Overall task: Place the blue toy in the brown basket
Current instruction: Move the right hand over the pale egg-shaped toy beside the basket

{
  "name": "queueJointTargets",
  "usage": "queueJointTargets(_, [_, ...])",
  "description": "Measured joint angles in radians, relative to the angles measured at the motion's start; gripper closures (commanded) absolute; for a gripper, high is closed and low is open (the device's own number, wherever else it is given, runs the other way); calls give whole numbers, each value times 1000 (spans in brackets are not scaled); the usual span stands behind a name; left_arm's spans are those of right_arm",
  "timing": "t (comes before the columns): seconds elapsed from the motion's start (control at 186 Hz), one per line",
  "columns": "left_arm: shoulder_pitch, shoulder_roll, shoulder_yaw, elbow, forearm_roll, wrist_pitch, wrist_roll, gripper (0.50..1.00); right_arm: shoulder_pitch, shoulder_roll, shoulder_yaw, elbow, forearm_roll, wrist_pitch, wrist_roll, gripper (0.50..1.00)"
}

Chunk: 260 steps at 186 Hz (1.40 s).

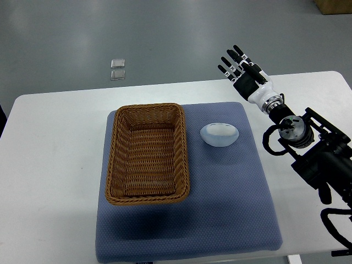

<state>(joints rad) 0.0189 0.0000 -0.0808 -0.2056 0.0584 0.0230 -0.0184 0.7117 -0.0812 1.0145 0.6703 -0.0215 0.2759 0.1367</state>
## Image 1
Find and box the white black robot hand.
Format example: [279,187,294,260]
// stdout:
[218,45,281,110]

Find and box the light blue oval toy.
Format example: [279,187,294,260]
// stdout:
[200,123,239,147]

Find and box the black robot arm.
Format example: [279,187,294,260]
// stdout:
[218,46,351,257]

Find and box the brown wicker basket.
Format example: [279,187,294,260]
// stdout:
[105,103,190,206]

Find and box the cardboard box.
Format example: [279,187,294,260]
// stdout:
[314,0,351,15]

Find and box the upper silver floor plate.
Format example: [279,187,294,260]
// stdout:
[111,58,125,69]

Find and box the blue quilted mat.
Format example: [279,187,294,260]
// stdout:
[96,102,282,263]

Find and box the white table leg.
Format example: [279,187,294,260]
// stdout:
[287,255,302,264]

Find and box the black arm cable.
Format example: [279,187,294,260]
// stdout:
[262,122,295,155]

